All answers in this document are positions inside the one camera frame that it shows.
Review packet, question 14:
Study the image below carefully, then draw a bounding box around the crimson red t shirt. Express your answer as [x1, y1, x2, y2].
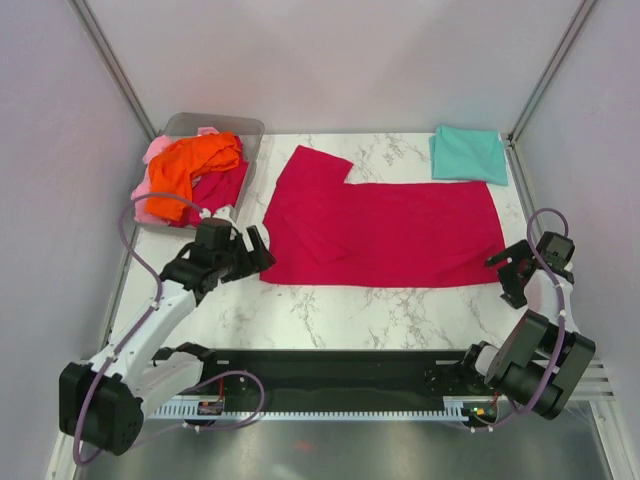
[260, 146, 505, 288]

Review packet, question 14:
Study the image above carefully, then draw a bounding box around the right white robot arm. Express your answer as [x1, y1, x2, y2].
[457, 232, 596, 420]

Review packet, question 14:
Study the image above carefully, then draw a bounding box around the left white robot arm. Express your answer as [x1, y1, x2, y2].
[58, 218, 275, 466]

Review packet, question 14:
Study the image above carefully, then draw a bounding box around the magenta t shirt in bin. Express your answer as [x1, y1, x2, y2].
[192, 136, 249, 213]

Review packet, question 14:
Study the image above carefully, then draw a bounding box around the light pink t shirt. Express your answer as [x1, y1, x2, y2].
[132, 132, 240, 224]

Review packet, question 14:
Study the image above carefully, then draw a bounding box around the orange t shirt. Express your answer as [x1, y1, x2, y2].
[132, 127, 248, 227]

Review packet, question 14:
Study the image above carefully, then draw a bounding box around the grey plastic bin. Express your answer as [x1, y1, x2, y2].
[133, 112, 265, 231]

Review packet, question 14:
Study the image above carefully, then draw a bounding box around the folded teal t shirt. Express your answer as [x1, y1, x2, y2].
[429, 125, 508, 186]

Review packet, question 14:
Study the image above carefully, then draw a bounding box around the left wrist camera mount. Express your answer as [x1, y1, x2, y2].
[195, 205, 237, 250]

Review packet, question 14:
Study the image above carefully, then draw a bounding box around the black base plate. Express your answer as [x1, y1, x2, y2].
[152, 343, 494, 413]

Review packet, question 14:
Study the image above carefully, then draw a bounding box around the white slotted cable duct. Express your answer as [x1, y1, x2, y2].
[150, 396, 505, 422]

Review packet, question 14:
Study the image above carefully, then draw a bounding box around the right aluminium frame post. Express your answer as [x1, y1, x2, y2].
[505, 0, 601, 146]

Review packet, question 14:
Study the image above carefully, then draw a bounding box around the aluminium frame post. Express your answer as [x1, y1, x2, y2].
[69, 0, 156, 141]
[505, 0, 601, 146]

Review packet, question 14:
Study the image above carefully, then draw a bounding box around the left aluminium frame post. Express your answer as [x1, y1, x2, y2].
[69, 0, 156, 141]

